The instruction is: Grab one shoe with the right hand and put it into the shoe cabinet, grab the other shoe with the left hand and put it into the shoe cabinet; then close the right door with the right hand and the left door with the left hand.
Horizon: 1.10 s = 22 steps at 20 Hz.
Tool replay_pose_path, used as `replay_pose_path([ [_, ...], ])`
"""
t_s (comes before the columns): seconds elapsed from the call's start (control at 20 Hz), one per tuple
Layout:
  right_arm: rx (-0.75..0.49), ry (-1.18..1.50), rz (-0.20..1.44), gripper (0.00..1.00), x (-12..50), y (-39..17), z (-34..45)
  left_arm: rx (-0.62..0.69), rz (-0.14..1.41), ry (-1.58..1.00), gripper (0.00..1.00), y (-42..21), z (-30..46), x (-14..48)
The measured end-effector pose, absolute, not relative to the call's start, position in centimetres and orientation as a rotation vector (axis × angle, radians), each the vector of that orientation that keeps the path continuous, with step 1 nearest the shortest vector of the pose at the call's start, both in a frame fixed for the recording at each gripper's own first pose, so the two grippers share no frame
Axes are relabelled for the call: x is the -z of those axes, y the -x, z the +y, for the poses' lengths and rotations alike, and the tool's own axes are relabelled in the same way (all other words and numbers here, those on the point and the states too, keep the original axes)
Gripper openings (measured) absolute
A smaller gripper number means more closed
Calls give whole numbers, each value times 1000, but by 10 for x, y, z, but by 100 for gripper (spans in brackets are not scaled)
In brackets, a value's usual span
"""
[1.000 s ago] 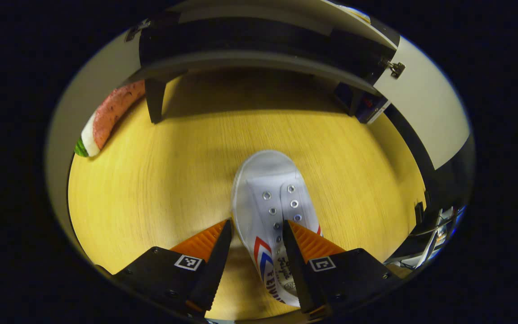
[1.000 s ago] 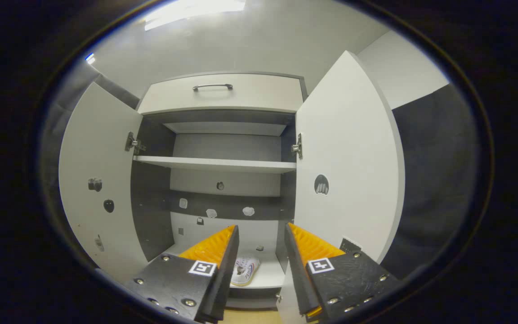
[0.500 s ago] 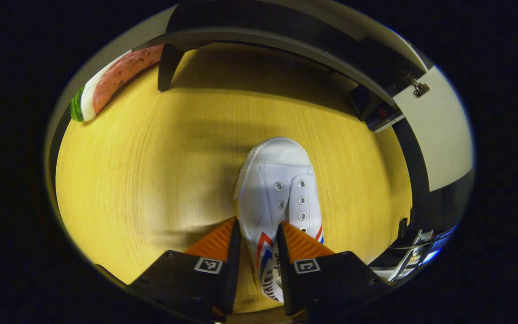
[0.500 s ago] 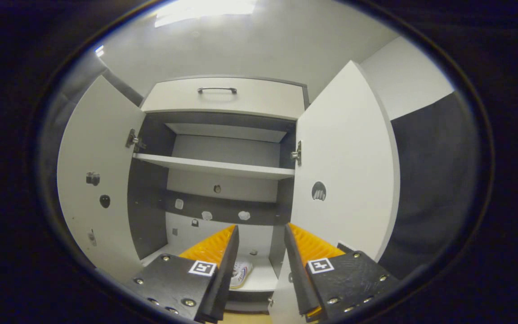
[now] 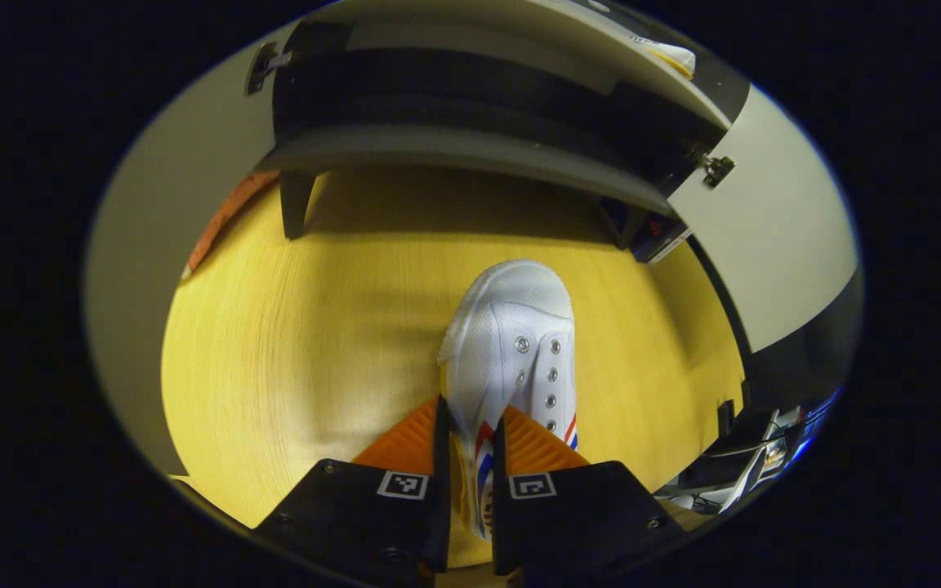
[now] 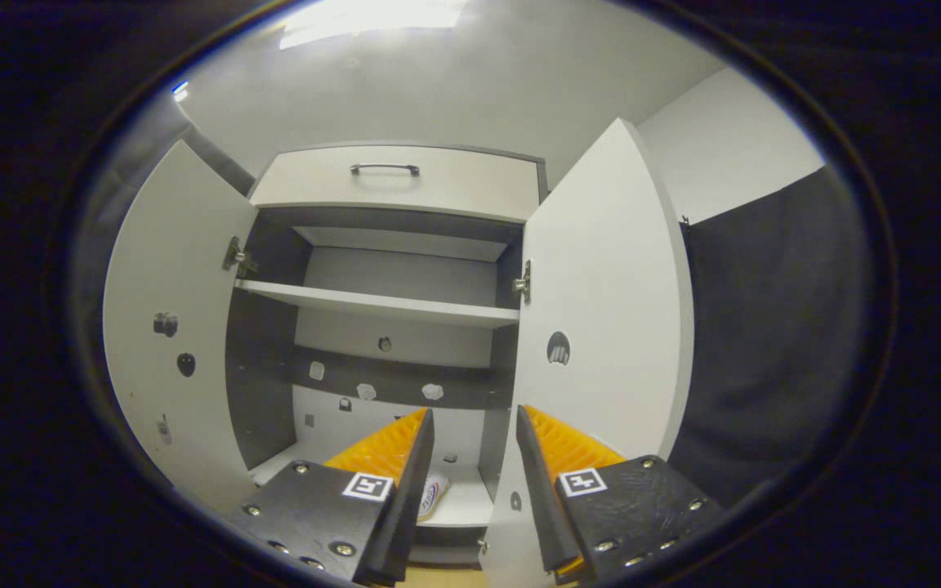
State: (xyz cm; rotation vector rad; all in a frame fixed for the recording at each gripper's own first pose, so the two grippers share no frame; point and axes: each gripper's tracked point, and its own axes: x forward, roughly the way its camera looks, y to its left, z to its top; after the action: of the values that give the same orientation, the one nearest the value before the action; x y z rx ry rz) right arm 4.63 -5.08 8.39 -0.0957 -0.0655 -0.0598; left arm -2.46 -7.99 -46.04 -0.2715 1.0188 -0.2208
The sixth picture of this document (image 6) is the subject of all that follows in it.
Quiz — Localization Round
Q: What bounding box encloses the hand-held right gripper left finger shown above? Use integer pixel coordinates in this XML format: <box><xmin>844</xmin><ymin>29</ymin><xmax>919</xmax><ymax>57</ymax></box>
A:
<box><xmin>230</xmin><ymin>408</ymin><xmax>436</xmax><ymax>587</ymax></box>

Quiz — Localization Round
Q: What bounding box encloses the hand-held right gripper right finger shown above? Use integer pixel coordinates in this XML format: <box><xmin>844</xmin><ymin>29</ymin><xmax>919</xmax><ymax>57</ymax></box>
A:
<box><xmin>515</xmin><ymin>404</ymin><xmax>725</xmax><ymax>585</ymax></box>

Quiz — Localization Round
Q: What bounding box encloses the white striped shoe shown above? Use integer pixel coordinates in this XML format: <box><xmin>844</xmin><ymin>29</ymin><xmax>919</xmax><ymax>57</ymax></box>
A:
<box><xmin>417</xmin><ymin>474</ymin><xmax>451</xmax><ymax>522</ymax></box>

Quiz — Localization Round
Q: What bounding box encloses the white shoe cabinet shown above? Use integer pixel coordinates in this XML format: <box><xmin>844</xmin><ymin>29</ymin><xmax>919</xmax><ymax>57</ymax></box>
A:
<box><xmin>225</xmin><ymin>143</ymin><xmax>549</xmax><ymax>568</ymax></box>

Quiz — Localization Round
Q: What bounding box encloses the white cabinet door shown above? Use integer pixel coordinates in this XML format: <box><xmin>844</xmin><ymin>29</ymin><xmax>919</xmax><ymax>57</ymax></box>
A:
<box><xmin>479</xmin><ymin>118</ymin><xmax>696</xmax><ymax>588</ymax></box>
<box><xmin>103</xmin><ymin>140</ymin><xmax>263</xmax><ymax>515</ymax></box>

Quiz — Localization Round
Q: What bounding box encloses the white cabinet shelf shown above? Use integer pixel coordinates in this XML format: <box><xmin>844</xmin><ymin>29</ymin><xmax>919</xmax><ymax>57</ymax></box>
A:
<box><xmin>234</xmin><ymin>279</ymin><xmax>520</xmax><ymax>329</ymax></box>

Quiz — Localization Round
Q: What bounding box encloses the white cabinet drawer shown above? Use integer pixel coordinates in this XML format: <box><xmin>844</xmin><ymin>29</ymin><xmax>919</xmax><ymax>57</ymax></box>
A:
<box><xmin>248</xmin><ymin>145</ymin><xmax>543</xmax><ymax>223</ymax></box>

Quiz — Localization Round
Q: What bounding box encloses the black backdrop cloth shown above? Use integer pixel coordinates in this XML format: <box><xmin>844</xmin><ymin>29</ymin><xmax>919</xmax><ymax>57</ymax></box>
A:
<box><xmin>671</xmin><ymin>163</ymin><xmax>872</xmax><ymax>507</ymax></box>

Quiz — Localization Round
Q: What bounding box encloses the ceiling light panel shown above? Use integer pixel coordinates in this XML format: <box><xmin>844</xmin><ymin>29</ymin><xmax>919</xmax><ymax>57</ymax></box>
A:
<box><xmin>279</xmin><ymin>0</ymin><xmax>471</xmax><ymax>50</ymax></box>

